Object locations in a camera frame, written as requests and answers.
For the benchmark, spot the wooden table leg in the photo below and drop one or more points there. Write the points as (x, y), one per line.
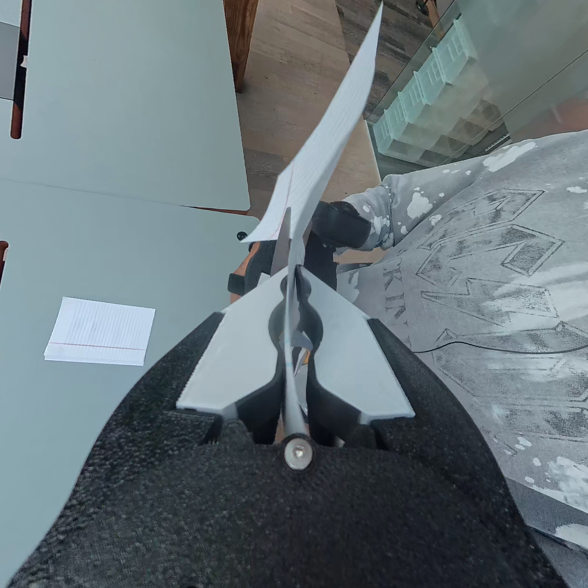
(241, 41)

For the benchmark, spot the person's right hand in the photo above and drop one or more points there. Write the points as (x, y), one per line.
(246, 262)

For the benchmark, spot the glass railing panel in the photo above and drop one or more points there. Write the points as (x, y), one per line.
(505, 69)

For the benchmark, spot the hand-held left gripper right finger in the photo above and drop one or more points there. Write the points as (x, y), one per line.
(358, 363)

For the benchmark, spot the stack of lined paper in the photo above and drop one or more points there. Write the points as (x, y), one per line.
(101, 330)

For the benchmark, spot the lined paper sheet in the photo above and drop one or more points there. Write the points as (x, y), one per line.
(321, 160)

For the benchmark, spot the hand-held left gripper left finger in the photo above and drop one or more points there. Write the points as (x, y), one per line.
(229, 358)

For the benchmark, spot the grey orange scissors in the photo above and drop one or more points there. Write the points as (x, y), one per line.
(281, 248)

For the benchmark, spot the person's grey hooded sweatshirt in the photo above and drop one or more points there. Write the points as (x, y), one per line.
(482, 298)

